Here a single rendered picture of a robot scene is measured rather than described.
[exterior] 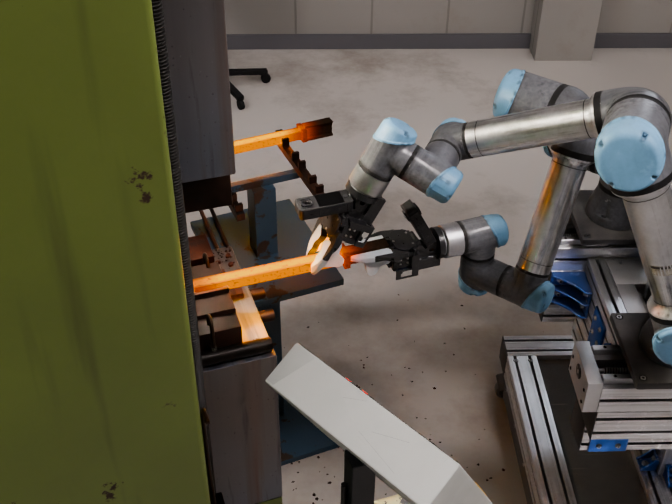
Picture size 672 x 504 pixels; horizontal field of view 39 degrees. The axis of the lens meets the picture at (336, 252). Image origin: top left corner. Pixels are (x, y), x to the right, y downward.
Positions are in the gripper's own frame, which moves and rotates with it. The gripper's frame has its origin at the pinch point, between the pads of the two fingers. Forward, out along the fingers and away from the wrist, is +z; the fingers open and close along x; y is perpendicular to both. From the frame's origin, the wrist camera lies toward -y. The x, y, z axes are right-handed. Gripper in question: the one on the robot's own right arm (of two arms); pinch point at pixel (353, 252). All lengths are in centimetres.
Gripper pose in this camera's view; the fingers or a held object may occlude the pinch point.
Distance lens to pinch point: 199.5
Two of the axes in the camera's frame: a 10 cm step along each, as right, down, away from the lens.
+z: -9.5, 2.0, -2.5
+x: -3.2, -5.9, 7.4
